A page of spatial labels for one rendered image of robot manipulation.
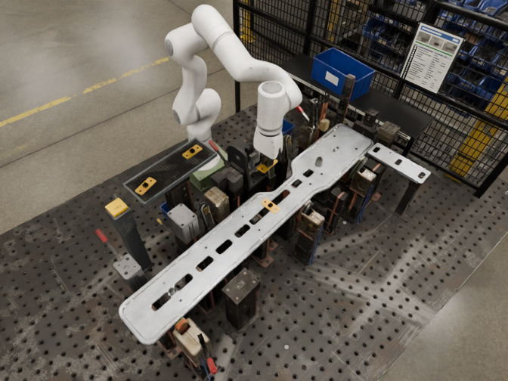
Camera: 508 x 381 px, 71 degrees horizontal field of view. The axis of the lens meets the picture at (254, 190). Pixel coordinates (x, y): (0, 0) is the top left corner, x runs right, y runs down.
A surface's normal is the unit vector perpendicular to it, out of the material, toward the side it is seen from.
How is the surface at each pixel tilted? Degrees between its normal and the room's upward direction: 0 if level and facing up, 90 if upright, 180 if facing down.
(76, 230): 0
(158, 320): 0
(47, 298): 0
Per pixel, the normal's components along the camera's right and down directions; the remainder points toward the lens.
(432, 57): -0.69, 0.56
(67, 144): 0.02, -0.62
